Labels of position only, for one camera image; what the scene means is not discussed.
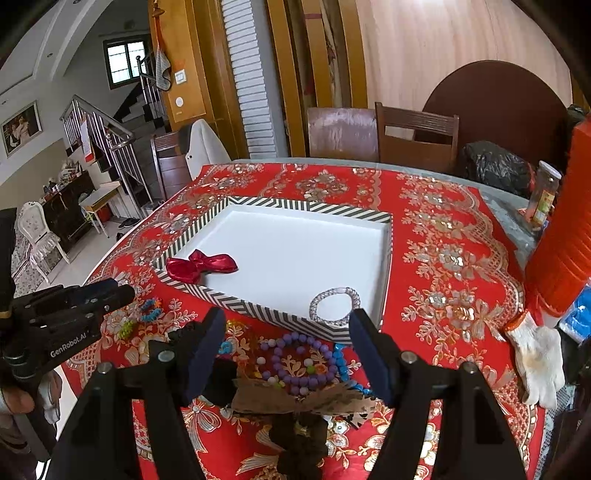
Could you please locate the small white table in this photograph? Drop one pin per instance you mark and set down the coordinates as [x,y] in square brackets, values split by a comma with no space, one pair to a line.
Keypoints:
[94,202]

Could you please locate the orange ribbed plastic container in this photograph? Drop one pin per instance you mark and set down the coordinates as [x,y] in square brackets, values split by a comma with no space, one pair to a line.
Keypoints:
[559,268]

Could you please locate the white cotton glove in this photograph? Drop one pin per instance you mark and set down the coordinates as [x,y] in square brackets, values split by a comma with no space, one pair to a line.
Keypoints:
[538,359]

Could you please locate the dark round table top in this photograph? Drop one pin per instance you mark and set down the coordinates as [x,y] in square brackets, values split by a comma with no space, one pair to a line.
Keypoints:
[507,105]

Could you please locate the framed wall picture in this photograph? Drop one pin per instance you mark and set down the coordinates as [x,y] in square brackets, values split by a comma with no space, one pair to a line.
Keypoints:
[21,128]

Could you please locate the dark wooden chair left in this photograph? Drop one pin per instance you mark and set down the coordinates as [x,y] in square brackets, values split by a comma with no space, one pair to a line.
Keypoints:
[170,166]

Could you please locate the striped white tray box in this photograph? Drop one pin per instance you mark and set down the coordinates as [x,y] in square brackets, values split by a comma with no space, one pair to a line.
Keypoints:
[302,265]

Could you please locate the dark wooden sideboard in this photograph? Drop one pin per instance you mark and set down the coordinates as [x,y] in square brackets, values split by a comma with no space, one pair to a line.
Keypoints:
[63,213]

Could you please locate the black plastic bag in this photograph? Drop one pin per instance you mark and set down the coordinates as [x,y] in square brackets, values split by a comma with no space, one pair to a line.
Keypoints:
[495,166]

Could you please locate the white ornate chair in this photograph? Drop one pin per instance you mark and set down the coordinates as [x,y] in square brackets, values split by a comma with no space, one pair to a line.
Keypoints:
[32,225]

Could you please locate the clear plastic jar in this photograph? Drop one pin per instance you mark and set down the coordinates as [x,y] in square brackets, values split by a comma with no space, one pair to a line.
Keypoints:
[546,185]

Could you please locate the leopard print ribbon bow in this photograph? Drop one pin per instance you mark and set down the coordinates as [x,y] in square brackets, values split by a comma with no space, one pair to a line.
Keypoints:
[343,400]

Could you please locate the red satin bow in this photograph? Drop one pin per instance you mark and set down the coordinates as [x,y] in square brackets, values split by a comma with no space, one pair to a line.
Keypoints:
[191,270]

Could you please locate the blue plastic package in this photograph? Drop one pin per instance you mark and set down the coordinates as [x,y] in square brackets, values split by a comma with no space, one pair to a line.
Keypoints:
[576,322]

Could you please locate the white cloth on chair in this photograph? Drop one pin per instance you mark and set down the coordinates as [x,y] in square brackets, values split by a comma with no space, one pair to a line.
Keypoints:
[200,147]

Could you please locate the brown wooden slat chair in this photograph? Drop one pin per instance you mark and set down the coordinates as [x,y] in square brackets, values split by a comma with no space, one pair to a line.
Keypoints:
[417,139]

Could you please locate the metal stair railing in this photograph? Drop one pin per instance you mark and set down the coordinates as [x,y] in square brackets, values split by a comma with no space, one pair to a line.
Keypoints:
[114,140]

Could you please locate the black scrunchie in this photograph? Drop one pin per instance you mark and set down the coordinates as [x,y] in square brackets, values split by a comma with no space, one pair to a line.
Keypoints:
[302,439]

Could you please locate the window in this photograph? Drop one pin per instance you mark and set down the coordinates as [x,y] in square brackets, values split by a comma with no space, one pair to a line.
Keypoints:
[125,59]

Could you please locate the left hand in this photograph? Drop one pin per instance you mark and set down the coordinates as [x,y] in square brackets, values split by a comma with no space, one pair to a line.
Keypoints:
[15,401]

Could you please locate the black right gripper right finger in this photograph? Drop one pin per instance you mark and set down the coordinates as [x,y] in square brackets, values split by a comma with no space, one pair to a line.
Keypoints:
[475,439]

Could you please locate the brown glossy chair back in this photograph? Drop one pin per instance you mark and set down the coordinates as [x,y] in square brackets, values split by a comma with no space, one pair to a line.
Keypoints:
[343,133]

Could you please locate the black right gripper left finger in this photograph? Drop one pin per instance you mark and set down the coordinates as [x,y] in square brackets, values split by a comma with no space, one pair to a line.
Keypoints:
[98,440]

